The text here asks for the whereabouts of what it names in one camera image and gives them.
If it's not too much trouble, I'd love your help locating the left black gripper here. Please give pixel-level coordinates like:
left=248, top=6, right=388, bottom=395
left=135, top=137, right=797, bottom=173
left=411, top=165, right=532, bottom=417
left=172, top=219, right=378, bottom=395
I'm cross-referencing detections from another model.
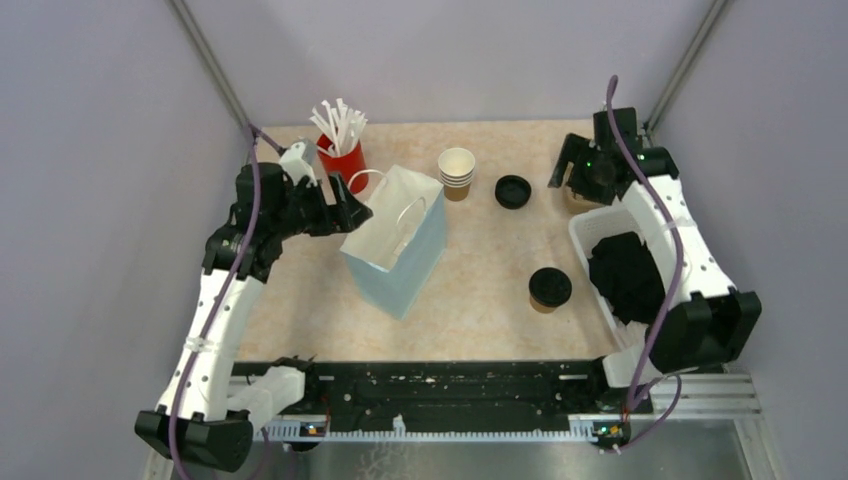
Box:
left=270, top=170, right=372, bottom=240

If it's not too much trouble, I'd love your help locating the light blue paper bag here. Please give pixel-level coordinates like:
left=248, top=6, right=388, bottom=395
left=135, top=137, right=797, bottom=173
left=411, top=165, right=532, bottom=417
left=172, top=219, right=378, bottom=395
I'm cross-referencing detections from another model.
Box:
left=340, top=165, right=448, bottom=320

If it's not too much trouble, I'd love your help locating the brown cardboard cup carrier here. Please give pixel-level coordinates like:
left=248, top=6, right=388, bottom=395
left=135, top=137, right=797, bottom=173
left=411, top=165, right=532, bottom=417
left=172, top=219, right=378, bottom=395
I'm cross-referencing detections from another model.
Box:
left=564, top=164, right=605, bottom=214

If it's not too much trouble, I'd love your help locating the black plastic cup lid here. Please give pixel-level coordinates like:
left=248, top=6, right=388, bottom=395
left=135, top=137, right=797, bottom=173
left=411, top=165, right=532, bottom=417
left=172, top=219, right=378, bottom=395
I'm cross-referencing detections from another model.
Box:
left=528, top=267, right=573, bottom=309

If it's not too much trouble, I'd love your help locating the brown paper coffee cup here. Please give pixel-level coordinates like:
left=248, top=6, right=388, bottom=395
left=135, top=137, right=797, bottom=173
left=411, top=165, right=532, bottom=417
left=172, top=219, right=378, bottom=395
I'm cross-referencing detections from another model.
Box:
left=529, top=295, right=559, bottom=314

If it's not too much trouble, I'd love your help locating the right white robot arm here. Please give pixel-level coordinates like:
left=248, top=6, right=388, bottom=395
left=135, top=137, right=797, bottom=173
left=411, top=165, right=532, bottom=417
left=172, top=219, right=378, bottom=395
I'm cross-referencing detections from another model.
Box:
left=549, top=107, right=762, bottom=412

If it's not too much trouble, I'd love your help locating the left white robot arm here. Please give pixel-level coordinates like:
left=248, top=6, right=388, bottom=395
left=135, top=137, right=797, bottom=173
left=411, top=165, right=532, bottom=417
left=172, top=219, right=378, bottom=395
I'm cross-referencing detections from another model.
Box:
left=134, top=162, right=373, bottom=473

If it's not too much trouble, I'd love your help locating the red straw holder cup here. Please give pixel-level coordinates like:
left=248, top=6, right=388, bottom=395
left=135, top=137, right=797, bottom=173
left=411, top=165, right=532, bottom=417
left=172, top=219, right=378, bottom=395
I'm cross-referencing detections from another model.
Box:
left=316, top=135, right=369, bottom=194

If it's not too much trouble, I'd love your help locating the stack of black lids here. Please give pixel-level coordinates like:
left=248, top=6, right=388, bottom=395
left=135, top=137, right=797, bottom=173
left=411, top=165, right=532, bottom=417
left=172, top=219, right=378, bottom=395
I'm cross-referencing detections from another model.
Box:
left=494, top=175, right=532, bottom=210

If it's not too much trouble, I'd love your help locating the white plastic basket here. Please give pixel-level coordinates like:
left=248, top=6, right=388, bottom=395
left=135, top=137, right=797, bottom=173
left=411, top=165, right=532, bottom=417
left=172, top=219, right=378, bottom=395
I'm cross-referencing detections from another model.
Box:
left=568, top=201, right=730, bottom=362

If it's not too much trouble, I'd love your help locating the white wrapped straws bundle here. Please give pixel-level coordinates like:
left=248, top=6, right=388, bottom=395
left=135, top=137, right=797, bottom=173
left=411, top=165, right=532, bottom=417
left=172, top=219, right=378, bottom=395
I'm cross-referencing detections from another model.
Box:
left=309, top=98, right=368, bottom=157

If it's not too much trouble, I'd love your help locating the stack of paper cups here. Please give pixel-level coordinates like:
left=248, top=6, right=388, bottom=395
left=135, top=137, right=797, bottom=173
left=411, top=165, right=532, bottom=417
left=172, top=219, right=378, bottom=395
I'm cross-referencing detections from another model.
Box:
left=437, top=147, right=476, bottom=202

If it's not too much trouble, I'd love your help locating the black cloth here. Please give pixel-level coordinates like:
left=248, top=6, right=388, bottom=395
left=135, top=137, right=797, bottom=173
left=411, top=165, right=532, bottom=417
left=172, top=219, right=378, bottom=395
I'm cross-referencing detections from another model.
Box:
left=588, top=232, right=665, bottom=325

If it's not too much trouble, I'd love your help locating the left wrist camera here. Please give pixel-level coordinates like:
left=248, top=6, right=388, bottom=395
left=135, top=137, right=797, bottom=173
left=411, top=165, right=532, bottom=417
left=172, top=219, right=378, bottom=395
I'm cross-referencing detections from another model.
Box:
left=278, top=139, right=318, bottom=186

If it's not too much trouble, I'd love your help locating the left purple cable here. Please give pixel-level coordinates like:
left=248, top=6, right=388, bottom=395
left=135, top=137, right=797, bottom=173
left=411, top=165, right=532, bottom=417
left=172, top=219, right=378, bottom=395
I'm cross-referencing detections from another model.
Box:
left=165, top=123, right=286, bottom=480

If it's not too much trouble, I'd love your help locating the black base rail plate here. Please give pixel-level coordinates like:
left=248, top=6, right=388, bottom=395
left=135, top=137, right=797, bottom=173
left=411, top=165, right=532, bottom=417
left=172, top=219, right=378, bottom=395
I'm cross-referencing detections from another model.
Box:
left=231, top=359, right=654, bottom=435

